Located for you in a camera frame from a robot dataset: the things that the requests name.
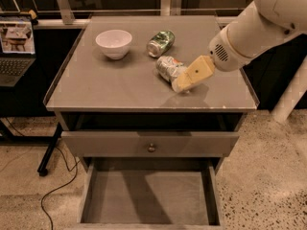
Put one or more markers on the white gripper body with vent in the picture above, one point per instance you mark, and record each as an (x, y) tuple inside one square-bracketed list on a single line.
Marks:
[(224, 56)]

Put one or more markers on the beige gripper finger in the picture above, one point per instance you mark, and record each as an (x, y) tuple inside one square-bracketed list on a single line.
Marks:
[(199, 70)]

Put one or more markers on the white 7up can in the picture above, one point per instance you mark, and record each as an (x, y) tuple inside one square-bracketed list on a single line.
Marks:
[(169, 68)]

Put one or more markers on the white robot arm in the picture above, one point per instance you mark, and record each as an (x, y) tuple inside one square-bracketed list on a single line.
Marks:
[(268, 40)]

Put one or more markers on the green crushed soda can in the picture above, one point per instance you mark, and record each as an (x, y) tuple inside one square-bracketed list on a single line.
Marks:
[(160, 43)]

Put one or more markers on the grey drawer cabinet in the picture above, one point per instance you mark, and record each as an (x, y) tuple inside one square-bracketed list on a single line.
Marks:
[(93, 92)]

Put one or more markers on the closed top drawer with knob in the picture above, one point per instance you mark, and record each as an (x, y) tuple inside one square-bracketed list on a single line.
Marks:
[(150, 143)]

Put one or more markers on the open middle drawer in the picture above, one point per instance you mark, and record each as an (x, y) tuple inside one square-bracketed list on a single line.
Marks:
[(150, 194)]

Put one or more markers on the white ceramic bowl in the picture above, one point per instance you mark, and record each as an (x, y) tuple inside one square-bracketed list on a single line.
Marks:
[(114, 44)]

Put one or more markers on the open laptop computer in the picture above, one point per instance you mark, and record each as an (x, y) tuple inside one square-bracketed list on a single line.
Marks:
[(17, 47)]

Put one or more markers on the black desk leg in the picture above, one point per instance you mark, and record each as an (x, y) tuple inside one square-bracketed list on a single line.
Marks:
[(42, 169)]

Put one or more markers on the metal window rail frame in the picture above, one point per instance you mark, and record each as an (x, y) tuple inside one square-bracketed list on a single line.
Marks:
[(54, 14)]

